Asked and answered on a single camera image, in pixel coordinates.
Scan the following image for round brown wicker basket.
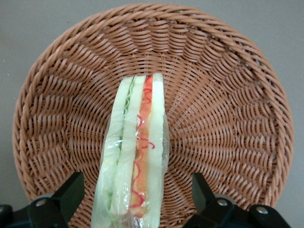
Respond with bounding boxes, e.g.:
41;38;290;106
11;2;295;228

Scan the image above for triangle sandwich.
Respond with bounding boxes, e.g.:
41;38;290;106
91;72;170;228

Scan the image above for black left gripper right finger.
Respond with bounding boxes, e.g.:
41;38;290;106
182;172;235;228

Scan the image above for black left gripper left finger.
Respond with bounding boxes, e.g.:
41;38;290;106
27;171;86;228

